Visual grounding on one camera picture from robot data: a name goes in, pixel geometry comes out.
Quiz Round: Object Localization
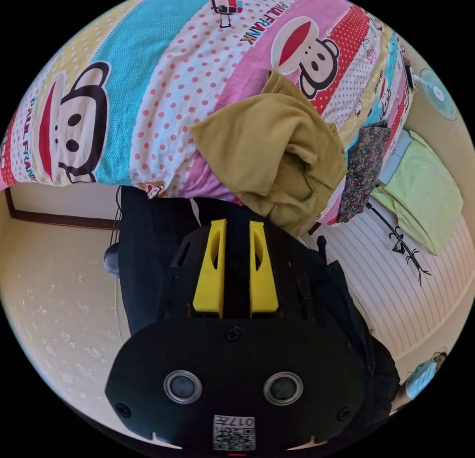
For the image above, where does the bed with printed sheet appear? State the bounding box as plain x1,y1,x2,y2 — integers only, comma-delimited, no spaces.
0,0,417,229

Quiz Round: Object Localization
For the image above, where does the person's body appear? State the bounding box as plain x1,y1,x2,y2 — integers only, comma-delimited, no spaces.
118,185,450,423

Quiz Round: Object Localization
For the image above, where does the yellow long sleeve shirt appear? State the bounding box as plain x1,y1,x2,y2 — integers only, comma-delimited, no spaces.
190,68,349,238

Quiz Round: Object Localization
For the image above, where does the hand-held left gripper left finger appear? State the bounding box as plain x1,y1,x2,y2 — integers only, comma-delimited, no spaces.
192,218,228,319

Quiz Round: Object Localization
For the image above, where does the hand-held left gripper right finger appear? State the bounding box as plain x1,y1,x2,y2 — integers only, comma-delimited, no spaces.
249,221,280,319

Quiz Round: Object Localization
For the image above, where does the electric fan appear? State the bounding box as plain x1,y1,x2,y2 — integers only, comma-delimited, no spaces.
418,67,460,122

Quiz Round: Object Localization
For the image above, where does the light green cloth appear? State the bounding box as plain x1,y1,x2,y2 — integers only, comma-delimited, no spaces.
371,130,465,257

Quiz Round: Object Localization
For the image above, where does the dark floral garment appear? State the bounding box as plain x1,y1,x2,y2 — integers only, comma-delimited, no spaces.
335,125,392,225

